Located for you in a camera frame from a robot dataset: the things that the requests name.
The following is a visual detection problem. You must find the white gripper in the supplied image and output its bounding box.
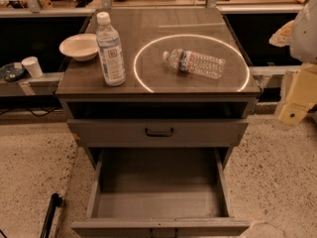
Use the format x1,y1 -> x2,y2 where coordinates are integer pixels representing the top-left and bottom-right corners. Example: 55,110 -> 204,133
277,63 -> 317,127

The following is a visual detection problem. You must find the tall blue-label plastic bottle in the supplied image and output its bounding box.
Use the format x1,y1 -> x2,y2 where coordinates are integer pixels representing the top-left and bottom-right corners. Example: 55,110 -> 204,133
96,12 -> 126,86

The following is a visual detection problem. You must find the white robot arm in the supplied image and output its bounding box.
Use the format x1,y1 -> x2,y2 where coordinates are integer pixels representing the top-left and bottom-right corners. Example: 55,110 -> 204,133
268,0 -> 317,127

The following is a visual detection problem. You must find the clear crinkled water bottle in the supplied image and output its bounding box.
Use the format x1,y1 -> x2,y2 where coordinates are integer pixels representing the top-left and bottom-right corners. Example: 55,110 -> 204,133
162,49 -> 226,79

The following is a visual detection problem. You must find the grey drawer cabinet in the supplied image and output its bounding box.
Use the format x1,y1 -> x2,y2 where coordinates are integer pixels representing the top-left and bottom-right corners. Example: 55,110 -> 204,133
54,7 -> 263,238

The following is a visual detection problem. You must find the open middle drawer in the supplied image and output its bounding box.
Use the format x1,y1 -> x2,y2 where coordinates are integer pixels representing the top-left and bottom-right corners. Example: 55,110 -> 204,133
71,148 -> 250,238

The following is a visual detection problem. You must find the white paper bowl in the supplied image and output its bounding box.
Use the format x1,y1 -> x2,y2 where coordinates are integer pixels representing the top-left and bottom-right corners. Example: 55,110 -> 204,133
59,34 -> 98,61

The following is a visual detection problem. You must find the white paper cup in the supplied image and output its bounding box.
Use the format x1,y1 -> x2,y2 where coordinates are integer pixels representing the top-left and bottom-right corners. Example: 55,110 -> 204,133
22,57 -> 43,78

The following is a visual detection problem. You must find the dark round dish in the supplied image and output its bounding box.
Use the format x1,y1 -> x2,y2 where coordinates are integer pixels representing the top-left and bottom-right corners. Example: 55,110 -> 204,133
0,62 -> 26,82

